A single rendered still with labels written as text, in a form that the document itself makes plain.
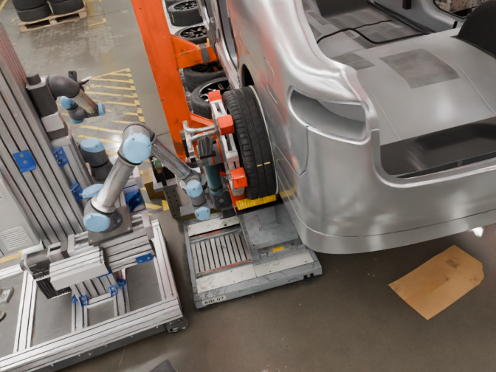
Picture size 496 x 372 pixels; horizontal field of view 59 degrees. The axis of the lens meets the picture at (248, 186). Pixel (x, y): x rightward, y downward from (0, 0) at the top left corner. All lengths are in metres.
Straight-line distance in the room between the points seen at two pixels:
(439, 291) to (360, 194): 1.36
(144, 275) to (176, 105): 1.11
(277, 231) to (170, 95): 1.12
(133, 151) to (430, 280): 1.92
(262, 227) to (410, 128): 1.13
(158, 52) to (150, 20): 0.19
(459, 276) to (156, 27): 2.33
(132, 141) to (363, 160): 0.94
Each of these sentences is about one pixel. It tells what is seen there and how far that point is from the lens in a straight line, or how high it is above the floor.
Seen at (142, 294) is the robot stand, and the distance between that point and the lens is 2.81.
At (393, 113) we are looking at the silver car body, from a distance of 2.58.
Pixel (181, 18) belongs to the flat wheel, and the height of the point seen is 0.40.
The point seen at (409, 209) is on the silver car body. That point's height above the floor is 1.06.
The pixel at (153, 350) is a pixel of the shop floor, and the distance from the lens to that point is 2.80.
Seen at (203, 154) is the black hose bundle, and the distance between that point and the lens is 2.37.
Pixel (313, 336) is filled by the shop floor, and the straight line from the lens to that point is 2.66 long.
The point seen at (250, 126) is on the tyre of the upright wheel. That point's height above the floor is 1.09.
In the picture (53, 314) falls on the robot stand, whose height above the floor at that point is 0.21.
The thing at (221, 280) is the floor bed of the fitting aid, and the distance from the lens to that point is 2.89.
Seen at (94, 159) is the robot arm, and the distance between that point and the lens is 2.68.
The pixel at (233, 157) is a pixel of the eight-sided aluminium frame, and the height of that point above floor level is 0.96.
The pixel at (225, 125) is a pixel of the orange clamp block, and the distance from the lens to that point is 2.28.
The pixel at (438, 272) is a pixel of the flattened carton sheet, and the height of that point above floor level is 0.01.
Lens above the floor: 2.21
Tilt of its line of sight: 37 degrees down
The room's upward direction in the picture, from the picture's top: 11 degrees counter-clockwise
